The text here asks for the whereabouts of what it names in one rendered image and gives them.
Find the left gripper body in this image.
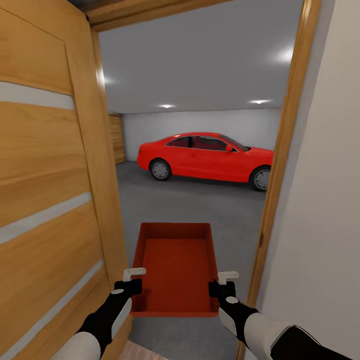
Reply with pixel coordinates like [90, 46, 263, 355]
[114, 278, 142, 297]

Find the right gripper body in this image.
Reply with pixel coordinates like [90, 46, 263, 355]
[208, 281, 237, 298]

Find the storage box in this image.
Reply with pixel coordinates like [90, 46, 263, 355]
[129, 222, 220, 318]

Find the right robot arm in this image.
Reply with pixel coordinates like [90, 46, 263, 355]
[208, 271, 352, 360]

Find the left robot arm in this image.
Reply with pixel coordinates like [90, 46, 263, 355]
[49, 267, 146, 360]

